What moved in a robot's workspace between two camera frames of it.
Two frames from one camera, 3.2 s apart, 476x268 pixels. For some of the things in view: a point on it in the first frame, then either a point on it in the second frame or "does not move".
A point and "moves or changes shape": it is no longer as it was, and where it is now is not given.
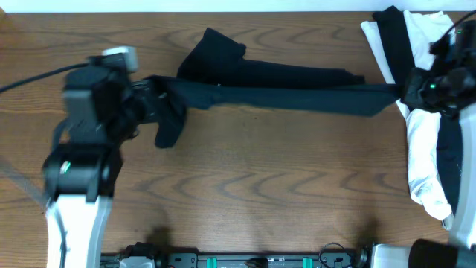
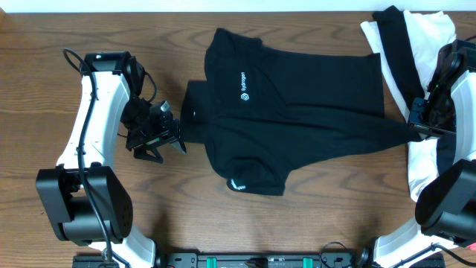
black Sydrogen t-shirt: (215, 74) moves or changes shape
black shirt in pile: (396, 42) does not move
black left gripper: (141, 95) -> (168, 129)
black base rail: (348, 259) does not move
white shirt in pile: (428, 33) does not move
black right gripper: (411, 94) -> (418, 123)
